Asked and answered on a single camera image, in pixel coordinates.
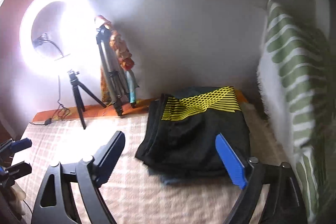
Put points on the black yellow-striped short pants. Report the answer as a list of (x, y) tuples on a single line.
[(189, 140)]

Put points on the orange wooden bed board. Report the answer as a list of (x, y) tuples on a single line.
[(99, 112)]

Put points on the gooseneck phone holder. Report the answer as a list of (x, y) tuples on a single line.
[(39, 40)]

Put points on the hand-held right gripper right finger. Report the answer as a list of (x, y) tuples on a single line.
[(231, 161)]

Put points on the orange patterned cloth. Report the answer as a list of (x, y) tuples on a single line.
[(122, 48)]

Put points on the green and white striped blanket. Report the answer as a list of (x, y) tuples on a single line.
[(294, 56)]

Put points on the teal cloth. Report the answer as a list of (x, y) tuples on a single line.
[(132, 92)]

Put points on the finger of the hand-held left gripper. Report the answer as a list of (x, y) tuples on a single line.
[(18, 170), (21, 143)]

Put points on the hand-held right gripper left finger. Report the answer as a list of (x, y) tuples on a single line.
[(111, 158)]

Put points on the tall folded tripod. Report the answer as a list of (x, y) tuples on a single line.
[(107, 66)]

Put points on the small black tripod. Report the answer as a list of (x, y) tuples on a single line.
[(76, 92)]

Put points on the folded grey-blue pants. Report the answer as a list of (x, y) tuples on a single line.
[(170, 179)]

